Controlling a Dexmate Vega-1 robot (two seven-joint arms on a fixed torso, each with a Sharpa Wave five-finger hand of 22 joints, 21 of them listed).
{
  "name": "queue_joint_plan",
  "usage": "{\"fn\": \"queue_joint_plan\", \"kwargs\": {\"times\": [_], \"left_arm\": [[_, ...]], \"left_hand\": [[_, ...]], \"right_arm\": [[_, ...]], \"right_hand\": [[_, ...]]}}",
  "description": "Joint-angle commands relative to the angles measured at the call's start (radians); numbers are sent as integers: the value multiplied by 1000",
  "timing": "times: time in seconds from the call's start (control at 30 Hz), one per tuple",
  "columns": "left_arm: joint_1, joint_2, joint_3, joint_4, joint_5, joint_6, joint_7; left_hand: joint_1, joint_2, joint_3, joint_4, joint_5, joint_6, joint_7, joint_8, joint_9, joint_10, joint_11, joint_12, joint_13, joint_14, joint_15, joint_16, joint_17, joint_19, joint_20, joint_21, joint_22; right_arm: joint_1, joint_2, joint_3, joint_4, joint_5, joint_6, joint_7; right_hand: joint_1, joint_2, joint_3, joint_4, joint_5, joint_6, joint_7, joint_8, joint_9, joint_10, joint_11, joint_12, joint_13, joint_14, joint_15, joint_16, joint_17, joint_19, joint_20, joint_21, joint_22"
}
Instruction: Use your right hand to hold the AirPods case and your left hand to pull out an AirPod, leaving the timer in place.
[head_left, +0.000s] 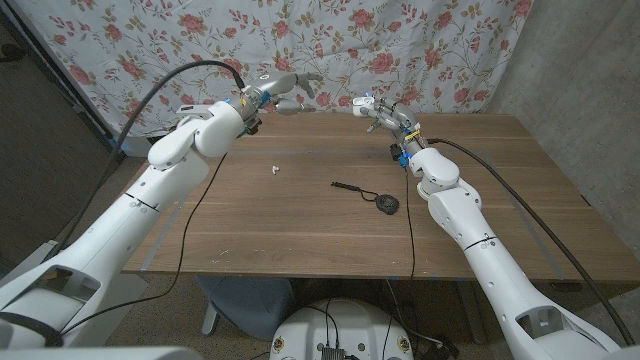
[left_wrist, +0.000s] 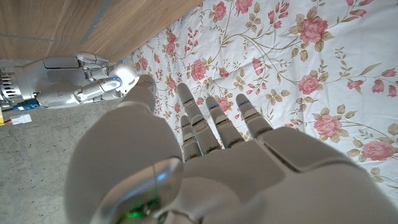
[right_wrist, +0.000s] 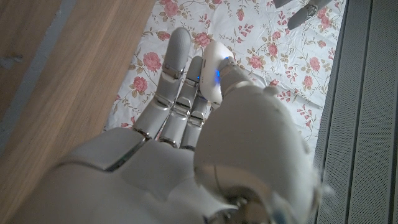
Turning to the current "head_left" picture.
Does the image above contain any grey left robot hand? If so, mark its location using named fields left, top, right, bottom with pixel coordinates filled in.
left=238, top=71, right=325, bottom=126

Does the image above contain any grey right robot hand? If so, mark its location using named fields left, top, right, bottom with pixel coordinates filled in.
left=366, top=97, right=427, bottom=157

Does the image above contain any white AirPods case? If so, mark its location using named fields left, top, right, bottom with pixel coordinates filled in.
left=351, top=96, right=377, bottom=118

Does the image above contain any floral backdrop cloth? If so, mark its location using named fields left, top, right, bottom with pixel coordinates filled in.
left=12, top=0, right=535, bottom=139

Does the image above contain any white power strip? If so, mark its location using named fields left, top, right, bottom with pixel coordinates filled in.
left=175, top=103, right=218, bottom=121

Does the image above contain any grey table leg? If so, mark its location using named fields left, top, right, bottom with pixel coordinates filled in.
left=457, top=280, right=487, bottom=345

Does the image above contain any white robot torso base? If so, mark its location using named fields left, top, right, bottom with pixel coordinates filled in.
left=269, top=298, right=415, bottom=360

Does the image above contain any blue-grey chair under table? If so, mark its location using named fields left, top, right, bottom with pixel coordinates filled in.
left=197, top=275, right=296, bottom=342

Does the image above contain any black power adapter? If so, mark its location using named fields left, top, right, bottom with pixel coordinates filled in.
left=423, top=339, right=461, bottom=360

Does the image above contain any white table leg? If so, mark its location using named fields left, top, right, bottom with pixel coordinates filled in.
left=201, top=299, right=221, bottom=335

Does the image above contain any white robot head edge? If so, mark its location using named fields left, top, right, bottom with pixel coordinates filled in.
left=0, top=345, right=204, bottom=360

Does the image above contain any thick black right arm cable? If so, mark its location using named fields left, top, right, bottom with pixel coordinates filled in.
left=425, top=137, right=637, bottom=346

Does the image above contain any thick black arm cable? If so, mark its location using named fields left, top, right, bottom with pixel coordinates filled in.
left=425, top=137, right=637, bottom=346
left=42, top=59, right=247, bottom=264

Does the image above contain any black timer with lanyard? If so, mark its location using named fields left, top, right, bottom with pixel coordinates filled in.
left=330, top=180, right=401, bottom=216

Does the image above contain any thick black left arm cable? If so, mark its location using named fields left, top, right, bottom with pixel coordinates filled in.
left=42, top=59, right=247, bottom=264

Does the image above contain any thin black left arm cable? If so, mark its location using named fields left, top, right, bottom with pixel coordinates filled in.
left=58, top=152, right=230, bottom=336

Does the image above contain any black door frame strip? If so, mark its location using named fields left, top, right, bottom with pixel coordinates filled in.
left=0, top=5, right=126, bottom=162

